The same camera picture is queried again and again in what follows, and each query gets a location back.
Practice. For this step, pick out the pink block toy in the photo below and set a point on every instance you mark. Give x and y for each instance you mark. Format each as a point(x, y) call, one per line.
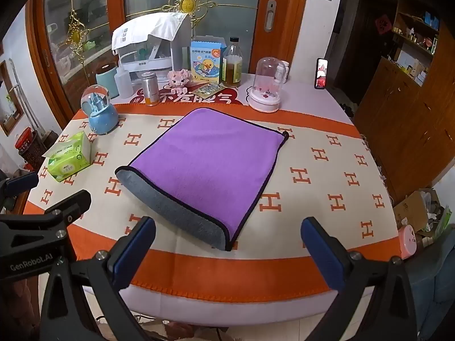
point(179, 78)

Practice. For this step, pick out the pink base glass dome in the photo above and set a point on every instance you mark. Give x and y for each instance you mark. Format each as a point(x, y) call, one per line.
point(266, 78)

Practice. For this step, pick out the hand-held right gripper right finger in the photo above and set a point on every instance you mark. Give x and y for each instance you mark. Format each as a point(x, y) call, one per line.
point(321, 252)

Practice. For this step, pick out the green tissue pack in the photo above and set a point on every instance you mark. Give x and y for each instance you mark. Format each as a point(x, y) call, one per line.
point(67, 160)

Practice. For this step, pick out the glass bottle with black cap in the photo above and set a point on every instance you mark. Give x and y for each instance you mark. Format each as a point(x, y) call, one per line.
point(232, 67)

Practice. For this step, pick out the teal cylindrical humidifier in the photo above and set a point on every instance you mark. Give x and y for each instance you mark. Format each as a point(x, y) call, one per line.
point(106, 81)

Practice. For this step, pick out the orange framed glass door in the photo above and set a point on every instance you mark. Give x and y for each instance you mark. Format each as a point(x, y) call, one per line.
point(284, 42)

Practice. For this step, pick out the cardboard box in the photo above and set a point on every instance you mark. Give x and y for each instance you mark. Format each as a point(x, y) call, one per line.
point(412, 209)

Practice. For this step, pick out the white cloth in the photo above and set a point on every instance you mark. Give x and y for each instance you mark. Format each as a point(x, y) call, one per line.
point(156, 28)

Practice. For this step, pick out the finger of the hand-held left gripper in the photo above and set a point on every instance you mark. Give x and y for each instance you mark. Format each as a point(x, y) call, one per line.
point(73, 206)
point(21, 182)

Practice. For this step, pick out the teal fabric chair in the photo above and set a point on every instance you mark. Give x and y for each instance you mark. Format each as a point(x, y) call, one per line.
point(433, 284)

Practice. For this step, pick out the dark wooden door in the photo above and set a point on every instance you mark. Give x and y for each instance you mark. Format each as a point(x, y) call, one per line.
point(366, 42)

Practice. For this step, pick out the brown woven basket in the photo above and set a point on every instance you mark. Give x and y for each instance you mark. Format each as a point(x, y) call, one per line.
point(35, 152)

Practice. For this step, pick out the small white bottle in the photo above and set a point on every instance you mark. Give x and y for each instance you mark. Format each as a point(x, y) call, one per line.
point(285, 68)

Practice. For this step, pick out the white squeeze bottle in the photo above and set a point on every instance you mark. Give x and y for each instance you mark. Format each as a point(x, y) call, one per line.
point(123, 85)

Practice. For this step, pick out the wooden picture frame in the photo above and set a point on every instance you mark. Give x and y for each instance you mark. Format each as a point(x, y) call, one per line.
point(7, 113)

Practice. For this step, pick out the wooden cabinet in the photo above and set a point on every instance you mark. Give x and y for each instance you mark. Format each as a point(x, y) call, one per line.
point(401, 120)

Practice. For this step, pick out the red and white printed mat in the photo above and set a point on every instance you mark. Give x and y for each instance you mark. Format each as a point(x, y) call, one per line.
point(220, 98)

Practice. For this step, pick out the pink container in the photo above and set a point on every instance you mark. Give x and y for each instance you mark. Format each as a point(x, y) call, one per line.
point(407, 241)

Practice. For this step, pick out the blue duck print box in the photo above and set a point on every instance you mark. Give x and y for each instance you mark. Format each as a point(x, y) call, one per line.
point(206, 64)

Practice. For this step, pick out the red basket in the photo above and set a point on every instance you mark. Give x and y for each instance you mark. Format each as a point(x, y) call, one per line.
point(23, 138)

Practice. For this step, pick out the smartphone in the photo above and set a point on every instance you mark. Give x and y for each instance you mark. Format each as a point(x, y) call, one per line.
point(321, 74)

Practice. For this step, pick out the purple and grey towel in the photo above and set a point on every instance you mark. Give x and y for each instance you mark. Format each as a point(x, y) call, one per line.
point(213, 156)

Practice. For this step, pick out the silver metal can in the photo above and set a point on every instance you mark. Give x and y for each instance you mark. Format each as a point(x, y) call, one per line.
point(150, 92)

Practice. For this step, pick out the blister pack of pills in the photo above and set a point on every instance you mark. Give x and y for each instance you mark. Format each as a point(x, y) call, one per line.
point(209, 89)

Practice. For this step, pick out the blue snow globe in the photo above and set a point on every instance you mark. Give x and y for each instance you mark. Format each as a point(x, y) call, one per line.
point(103, 117)

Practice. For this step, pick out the orange patterned blanket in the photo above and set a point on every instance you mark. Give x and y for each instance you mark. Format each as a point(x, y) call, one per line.
point(320, 184)

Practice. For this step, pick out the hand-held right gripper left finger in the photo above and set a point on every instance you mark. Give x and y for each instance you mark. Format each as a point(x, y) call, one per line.
point(137, 245)

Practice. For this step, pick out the white appliance with cloth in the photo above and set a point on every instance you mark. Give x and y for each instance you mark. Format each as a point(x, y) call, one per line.
point(181, 49)

